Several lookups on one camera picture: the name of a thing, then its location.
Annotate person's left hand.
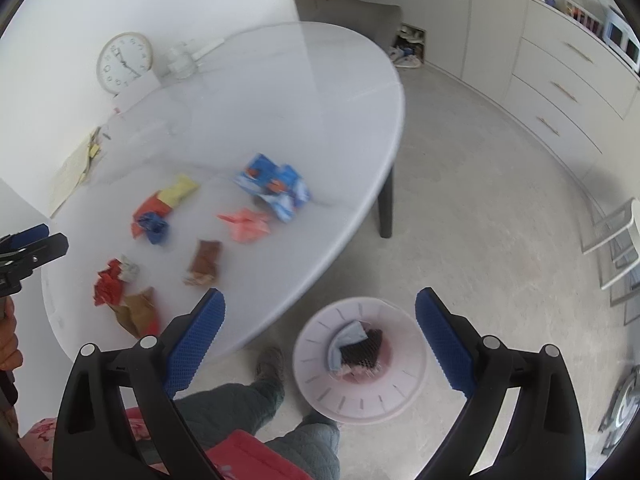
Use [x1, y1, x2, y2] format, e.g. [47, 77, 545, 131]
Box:
[0, 299, 24, 372]

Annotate beige drawer cabinet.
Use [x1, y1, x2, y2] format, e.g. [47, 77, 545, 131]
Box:
[505, 0, 640, 176]

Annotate grey upholstered chair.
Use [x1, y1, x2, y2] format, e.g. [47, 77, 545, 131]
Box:
[300, 0, 403, 53]

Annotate black round device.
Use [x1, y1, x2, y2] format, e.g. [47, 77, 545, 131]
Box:
[600, 365, 640, 441]

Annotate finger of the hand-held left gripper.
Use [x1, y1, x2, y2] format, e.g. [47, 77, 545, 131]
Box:
[0, 224, 50, 252]
[0, 232, 69, 296]

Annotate red cloth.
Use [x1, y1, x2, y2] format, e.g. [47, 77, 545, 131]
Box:
[205, 430, 311, 480]

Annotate tan paper wrapper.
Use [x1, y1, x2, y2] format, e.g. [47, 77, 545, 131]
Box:
[112, 287, 162, 338]

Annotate green quilted pant leg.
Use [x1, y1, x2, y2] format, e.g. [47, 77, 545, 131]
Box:
[175, 375, 286, 443]
[265, 410, 341, 480]

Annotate grey slipper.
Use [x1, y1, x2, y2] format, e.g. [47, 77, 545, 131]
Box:
[255, 347, 286, 381]

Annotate dark blue crumpled wrapper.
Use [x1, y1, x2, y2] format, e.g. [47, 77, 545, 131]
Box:
[137, 211, 171, 246]

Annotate red crumpled wrapper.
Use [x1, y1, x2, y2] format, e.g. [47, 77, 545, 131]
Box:
[93, 258, 128, 307]

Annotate light blue cloth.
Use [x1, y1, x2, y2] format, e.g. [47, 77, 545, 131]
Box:
[327, 321, 368, 373]

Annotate white card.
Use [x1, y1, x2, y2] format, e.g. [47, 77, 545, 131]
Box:
[112, 72, 161, 111]

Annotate brown snack wrapper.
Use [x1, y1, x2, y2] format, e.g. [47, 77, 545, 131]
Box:
[182, 239, 223, 287]

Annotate pink cloth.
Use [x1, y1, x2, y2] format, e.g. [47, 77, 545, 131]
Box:
[216, 207, 273, 245]

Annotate round white wall clock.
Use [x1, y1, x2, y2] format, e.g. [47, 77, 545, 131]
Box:
[96, 32, 155, 95]

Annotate black foam net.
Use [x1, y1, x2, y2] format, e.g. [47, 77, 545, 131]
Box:
[340, 329, 383, 368]

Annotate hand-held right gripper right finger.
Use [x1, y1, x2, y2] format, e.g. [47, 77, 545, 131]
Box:
[415, 287, 586, 480]

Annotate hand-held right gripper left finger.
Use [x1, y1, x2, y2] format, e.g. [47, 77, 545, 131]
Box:
[52, 287, 226, 480]

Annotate black table leg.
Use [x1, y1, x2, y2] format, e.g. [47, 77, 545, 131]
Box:
[378, 165, 396, 239]

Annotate beige wardrobe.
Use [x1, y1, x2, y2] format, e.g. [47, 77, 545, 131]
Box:
[330, 0, 531, 91]

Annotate blue white snack wrapper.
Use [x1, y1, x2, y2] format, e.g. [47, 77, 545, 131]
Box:
[234, 152, 312, 223]

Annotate clear glass container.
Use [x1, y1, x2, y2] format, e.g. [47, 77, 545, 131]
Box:
[165, 45, 198, 80]

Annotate white step stool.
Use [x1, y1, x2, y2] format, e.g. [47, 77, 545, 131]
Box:
[580, 197, 640, 291]

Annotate white sneaker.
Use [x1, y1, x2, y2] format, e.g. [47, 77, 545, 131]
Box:
[390, 47, 423, 68]

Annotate yellow red wrapper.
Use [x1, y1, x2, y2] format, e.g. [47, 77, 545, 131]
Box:
[131, 174, 200, 236]

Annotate yellowish paper sheets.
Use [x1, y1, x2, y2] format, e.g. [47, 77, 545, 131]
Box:
[49, 127, 103, 216]

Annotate pink floral garment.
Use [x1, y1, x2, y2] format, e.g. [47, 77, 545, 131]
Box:
[20, 407, 151, 480]

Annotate white pink trash bin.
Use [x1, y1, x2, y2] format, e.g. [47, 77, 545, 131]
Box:
[292, 297, 428, 423]

